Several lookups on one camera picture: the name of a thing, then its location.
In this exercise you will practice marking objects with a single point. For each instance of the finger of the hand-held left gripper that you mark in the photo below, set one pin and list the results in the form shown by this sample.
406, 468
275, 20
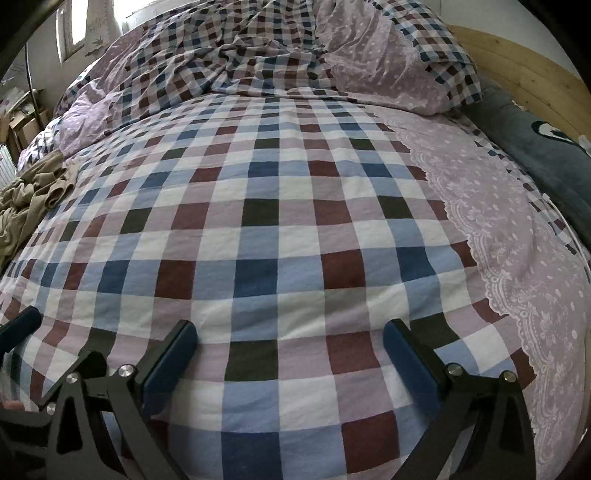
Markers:
92, 353
21, 330

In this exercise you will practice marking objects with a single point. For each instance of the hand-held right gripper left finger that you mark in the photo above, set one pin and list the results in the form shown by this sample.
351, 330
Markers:
168, 369

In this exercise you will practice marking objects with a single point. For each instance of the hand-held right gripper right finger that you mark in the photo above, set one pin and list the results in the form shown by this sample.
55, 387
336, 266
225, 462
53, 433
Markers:
408, 364

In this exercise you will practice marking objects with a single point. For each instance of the beige crumpled garment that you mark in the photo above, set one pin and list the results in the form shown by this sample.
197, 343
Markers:
27, 198

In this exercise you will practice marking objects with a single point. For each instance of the large-check bed sheet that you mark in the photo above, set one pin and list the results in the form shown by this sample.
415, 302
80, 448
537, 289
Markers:
277, 230

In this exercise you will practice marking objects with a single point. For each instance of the zigzag patterned cloth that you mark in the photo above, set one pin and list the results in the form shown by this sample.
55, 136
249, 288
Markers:
41, 145

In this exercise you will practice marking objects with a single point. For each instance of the cardboard box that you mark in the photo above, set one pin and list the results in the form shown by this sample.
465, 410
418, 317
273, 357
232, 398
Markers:
25, 127

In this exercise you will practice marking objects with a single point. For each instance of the curved metal pole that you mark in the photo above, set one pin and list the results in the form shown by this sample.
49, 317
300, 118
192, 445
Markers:
30, 74

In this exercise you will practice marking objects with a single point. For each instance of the dark grey pillow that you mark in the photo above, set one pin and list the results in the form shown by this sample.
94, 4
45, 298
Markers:
531, 138

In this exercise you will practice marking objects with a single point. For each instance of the window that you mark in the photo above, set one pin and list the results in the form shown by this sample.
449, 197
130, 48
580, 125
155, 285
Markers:
71, 32

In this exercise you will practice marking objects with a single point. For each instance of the lilac dotted checkered pillow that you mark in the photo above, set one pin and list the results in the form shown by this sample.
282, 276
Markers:
369, 55

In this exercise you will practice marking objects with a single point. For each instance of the white leaf-print curtain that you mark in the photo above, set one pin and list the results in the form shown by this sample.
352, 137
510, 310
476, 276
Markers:
104, 27

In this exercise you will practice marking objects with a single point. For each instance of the wooden headboard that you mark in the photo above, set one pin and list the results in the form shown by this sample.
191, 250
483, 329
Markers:
521, 69

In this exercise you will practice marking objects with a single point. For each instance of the small checked pillow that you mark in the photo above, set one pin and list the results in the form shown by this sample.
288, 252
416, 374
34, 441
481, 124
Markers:
207, 50

